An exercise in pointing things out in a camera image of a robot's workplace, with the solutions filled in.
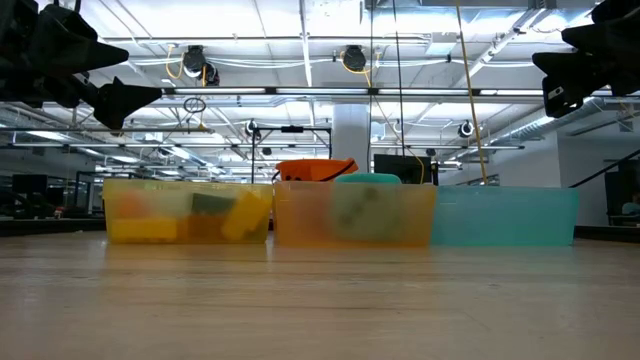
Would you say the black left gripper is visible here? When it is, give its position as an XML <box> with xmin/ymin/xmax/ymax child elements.
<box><xmin>0</xmin><ymin>0</ymin><xmax>163</xmax><ymax>130</ymax></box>

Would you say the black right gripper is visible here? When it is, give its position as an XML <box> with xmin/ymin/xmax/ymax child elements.
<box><xmin>532</xmin><ymin>19</ymin><xmax>640</xmax><ymax>119</ymax></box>

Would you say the orange toy brick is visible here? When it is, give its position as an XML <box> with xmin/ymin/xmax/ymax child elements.
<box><xmin>115</xmin><ymin>191</ymin><xmax>152</xmax><ymax>220</ymax></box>
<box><xmin>178</xmin><ymin>213</ymin><xmax>226</xmax><ymax>243</ymax></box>

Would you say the yellow toy brick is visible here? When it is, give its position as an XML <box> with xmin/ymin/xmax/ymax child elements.
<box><xmin>107</xmin><ymin>216</ymin><xmax>180</xmax><ymax>243</ymax></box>
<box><xmin>221</xmin><ymin>191</ymin><xmax>273</xmax><ymax>242</ymax></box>

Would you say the dark green toy brick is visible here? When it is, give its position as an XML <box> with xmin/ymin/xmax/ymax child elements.
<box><xmin>189</xmin><ymin>192</ymin><xmax>237</xmax><ymax>217</ymax></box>

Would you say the red foam die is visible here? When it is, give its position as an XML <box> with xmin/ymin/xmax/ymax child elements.
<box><xmin>294</xmin><ymin>185</ymin><xmax>337</xmax><ymax>236</ymax></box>

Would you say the teal foam die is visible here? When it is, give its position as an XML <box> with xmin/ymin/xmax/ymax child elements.
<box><xmin>332</xmin><ymin>172</ymin><xmax>404</xmax><ymax>244</ymax></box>

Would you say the small dark monitor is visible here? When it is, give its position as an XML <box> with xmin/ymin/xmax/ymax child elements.
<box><xmin>12</xmin><ymin>173</ymin><xmax>49</xmax><ymax>195</ymax></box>

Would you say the yellow translucent plastic bin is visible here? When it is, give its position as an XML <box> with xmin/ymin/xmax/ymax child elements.
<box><xmin>102</xmin><ymin>178</ymin><xmax>275</xmax><ymax>246</ymax></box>

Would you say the teal translucent plastic bin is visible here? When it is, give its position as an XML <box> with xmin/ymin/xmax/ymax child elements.
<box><xmin>430</xmin><ymin>185</ymin><xmax>580</xmax><ymax>247</ymax></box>

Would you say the black monitor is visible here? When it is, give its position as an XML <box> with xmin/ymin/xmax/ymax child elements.
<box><xmin>373</xmin><ymin>153</ymin><xmax>434</xmax><ymax>185</ymax></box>

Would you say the long ceiling light bar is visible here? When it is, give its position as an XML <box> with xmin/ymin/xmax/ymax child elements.
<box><xmin>162</xmin><ymin>85</ymin><xmax>546</xmax><ymax>97</ymax></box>

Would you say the orange pumpkin face bucket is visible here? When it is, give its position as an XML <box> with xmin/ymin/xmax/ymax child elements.
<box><xmin>274</xmin><ymin>158</ymin><xmax>360</xmax><ymax>183</ymax></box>

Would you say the white building column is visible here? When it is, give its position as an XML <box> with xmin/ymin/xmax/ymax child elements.
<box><xmin>332</xmin><ymin>103</ymin><xmax>371</xmax><ymax>161</ymax></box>

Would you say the white ceiling duct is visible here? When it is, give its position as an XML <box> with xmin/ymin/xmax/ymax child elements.
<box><xmin>492</xmin><ymin>97</ymin><xmax>609</xmax><ymax>149</ymax></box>

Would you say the black cable ring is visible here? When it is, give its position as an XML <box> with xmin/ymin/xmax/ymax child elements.
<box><xmin>182</xmin><ymin>96</ymin><xmax>207</xmax><ymax>115</ymax></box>

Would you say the yellow hanging cable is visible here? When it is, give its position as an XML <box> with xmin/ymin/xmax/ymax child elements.
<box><xmin>453</xmin><ymin>0</ymin><xmax>489</xmax><ymax>186</ymax></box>

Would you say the black metal frame stand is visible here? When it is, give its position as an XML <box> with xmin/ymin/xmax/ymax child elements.
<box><xmin>249</xmin><ymin>125</ymin><xmax>334</xmax><ymax>184</ymax></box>

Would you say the thin black hanging cable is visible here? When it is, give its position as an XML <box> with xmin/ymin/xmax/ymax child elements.
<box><xmin>367</xmin><ymin>0</ymin><xmax>376</xmax><ymax>174</ymax></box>

